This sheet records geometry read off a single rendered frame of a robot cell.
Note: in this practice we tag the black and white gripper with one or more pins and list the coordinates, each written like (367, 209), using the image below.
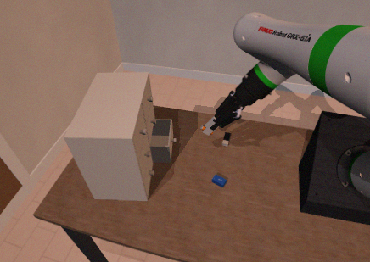
(229, 110)

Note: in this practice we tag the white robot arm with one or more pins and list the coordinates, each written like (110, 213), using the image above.
(333, 58)

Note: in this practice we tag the tan wooden drawer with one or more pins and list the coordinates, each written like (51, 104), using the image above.
(150, 119)
(139, 132)
(162, 135)
(148, 173)
(144, 151)
(147, 98)

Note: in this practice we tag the blue rectangular block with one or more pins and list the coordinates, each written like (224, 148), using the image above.
(219, 181)

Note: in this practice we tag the beige small chest of drawers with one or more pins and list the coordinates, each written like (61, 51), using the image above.
(100, 136)

